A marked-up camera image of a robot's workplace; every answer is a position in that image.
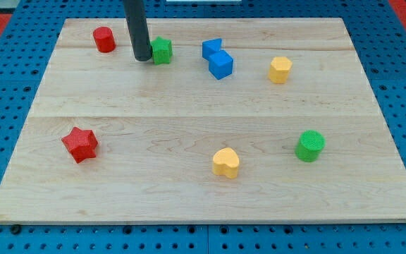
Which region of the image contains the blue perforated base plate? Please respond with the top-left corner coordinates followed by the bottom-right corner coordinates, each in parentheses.
top-left (0, 1), bottom-right (406, 253)

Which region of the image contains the blue cube block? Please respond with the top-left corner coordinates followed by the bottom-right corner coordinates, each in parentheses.
top-left (209, 50), bottom-right (234, 80)

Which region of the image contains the yellow heart block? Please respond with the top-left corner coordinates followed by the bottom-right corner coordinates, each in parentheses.
top-left (212, 147), bottom-right (240, 179)

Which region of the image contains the red star block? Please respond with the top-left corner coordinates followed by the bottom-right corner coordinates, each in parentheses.
top-left (61, 127), bottom-right (98, 164)

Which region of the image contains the green cylinder block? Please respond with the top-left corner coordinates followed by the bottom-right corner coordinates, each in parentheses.
top-left (295, 130), bottom-right (326, 162)

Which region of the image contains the green star block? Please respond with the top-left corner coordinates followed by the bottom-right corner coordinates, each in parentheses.
top-left (151, 36), bottom-right (173, 65)

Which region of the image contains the light wooden board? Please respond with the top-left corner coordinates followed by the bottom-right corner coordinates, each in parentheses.
top-left (0, 18), bottom-right (406, 225)

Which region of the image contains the red cylinder block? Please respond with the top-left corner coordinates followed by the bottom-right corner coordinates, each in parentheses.
top-left (92, 27), bottom-right (116, 53)

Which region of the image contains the blue triangle block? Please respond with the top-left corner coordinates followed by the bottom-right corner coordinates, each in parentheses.
top-left (202, 38), bottom-right (223, 60)

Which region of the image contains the yellow hexagon block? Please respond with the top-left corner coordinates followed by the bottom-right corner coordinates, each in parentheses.
top-left (268, 56), bottom-right (293, 84)

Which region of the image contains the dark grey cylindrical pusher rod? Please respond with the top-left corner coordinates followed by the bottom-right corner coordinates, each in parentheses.
top-left (122, 0), bottom-right (152, 61)

